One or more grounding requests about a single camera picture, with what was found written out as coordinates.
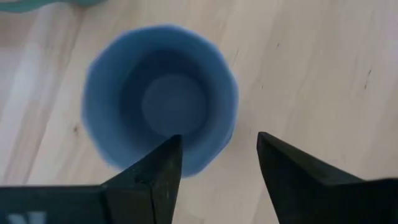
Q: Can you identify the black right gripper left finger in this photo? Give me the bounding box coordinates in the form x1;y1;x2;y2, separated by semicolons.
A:
0;134;183;224

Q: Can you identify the teal mug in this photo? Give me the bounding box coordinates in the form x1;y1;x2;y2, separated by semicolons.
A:
0;0;107;14

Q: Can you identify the blue faceted mug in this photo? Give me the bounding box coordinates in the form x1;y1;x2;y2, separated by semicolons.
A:
80;24;240;179

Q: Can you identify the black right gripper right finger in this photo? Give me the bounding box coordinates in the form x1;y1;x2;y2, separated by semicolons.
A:
256;131;398;224

